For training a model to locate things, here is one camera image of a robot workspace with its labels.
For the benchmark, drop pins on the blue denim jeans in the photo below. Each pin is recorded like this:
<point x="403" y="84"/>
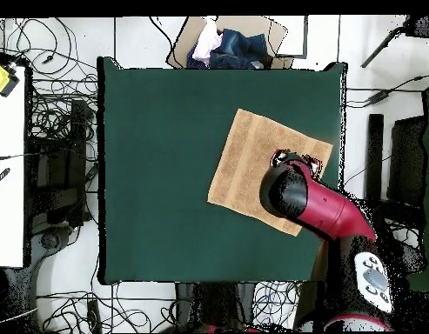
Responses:
<point x="242" y="48"/>

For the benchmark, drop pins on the yellow emergency stop button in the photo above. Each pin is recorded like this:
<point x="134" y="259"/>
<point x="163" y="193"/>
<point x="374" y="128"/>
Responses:
<point x="0" y="78"/>

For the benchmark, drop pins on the pale pink garment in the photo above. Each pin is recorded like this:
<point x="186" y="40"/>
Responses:
<point x="205" y="45"/>

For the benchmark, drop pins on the brown cardboard box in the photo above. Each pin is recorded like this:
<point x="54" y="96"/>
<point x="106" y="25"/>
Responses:
<point x="269" y="38"/>

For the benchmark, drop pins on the black power strip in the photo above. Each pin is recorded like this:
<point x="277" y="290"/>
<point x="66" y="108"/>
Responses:
<point x="94" y="313"/>

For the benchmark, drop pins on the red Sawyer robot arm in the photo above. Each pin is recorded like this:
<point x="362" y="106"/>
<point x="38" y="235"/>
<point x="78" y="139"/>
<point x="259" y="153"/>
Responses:
<point x="325" y="208"/>

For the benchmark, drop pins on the black chair frame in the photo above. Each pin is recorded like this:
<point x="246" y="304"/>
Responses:
<point x="78" y="139"/>
<point x="374" y="156"/>

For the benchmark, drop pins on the tan terry towel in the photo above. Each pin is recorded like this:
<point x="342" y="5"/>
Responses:
<point x="245" y="160"/>

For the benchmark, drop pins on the dark green table cloth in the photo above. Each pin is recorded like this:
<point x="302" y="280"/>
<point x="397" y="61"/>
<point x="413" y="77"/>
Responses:
<point x="148" y="174"/>

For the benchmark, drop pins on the black tripod stand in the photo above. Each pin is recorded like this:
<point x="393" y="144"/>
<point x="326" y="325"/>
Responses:
<point x="423" y="26"/>

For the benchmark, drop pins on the white side table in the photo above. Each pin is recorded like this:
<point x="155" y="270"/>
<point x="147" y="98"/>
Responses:
<point x="7" y="208"/>

